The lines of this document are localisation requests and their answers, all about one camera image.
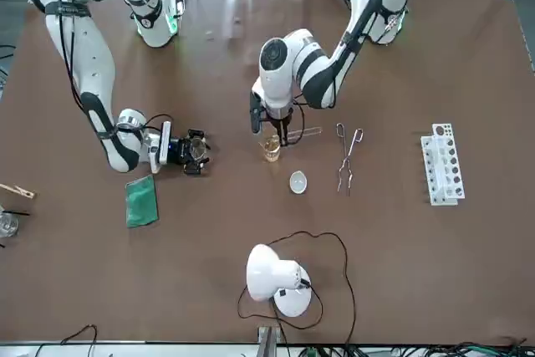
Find small glass beaker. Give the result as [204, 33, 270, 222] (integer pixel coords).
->
[190, 135, 209, 161]

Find metal crucible tongs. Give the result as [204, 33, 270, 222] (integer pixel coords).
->
[335, 122, 364, 198]

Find black tripod stand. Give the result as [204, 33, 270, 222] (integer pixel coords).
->
[0, 205, 32, 249]

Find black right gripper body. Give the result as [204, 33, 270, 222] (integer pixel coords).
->
[169, 135, 194, 166]

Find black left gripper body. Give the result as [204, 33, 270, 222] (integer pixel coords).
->
[267, 109, 295, 124]

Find black lamp cable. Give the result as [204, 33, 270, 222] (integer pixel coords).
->
[237, 230, 357, 345]

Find glass beaker yellow liquid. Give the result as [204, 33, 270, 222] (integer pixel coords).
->
[258, 134, 282, 162]

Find aluminium frame post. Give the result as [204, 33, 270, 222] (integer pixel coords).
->
[257, 325, 280, 357]

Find white desk lamp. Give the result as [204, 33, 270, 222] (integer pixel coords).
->
[245, 243, 313, 319]

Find small white ceramic dish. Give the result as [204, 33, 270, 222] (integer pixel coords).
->
[288, 170, 309, 195]

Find clear glass test tube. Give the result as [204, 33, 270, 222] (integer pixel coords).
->
[267, 125, 324, 147]

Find green folded cloth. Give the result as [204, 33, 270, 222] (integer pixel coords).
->
[125, 173, 161, 229]

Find wooden test tube clamp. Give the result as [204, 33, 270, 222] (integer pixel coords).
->
[0, 183, 37, 201]

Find clear glass alcohol burner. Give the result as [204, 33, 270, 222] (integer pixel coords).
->
[0, 211, 20, 237]

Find white test tube rack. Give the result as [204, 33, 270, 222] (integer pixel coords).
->
[420, 122, 466, 207]

